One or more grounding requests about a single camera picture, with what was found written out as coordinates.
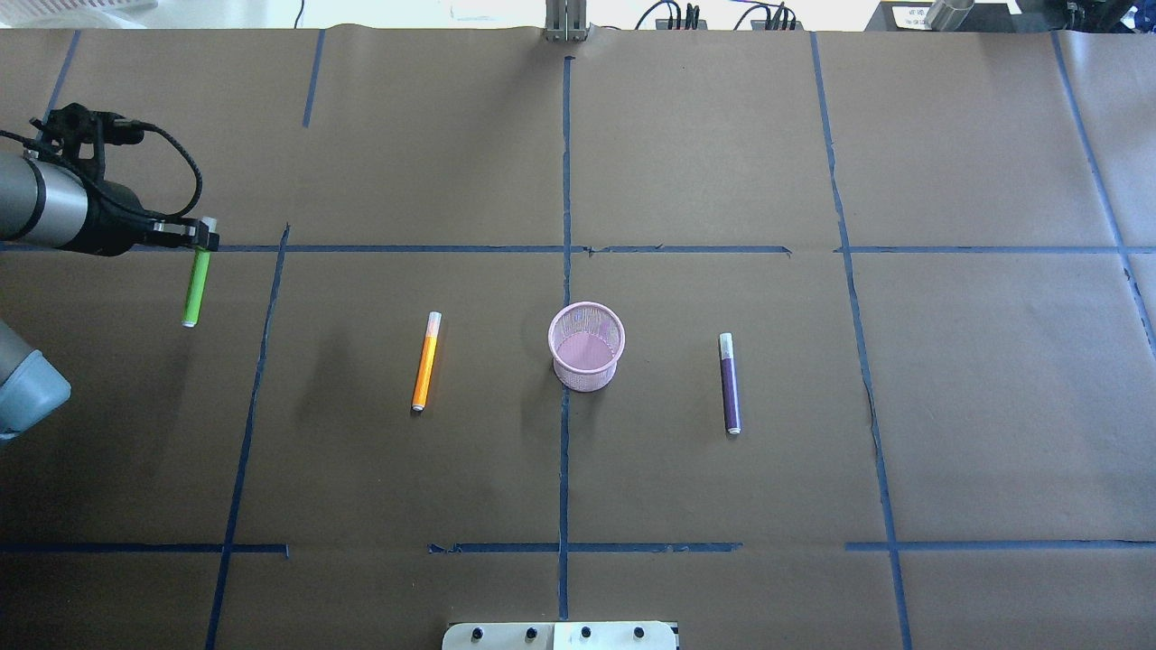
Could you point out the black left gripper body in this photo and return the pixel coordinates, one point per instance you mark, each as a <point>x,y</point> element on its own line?
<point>110,219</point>

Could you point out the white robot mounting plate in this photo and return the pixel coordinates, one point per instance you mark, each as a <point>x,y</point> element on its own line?
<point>646,634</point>

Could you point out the small metal cup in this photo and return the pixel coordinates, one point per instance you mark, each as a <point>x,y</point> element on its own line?
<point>947,15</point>

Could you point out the black power strip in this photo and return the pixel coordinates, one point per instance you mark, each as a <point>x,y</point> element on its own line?
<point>686,16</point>

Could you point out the orange highlighter pen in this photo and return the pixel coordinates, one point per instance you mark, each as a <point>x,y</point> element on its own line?
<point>425,369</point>

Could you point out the pink mesh pen holder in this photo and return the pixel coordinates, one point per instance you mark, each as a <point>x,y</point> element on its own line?
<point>586,340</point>

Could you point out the aluminium frame post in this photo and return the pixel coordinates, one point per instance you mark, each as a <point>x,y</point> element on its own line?
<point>566,21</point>

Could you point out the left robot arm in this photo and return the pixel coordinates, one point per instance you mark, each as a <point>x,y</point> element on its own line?
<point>45,205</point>

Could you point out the purple highlighter pen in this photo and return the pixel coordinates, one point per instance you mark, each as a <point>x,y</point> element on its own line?
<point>730,385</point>

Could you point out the green highlighter pen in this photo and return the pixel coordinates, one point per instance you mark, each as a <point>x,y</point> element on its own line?
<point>196,288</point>

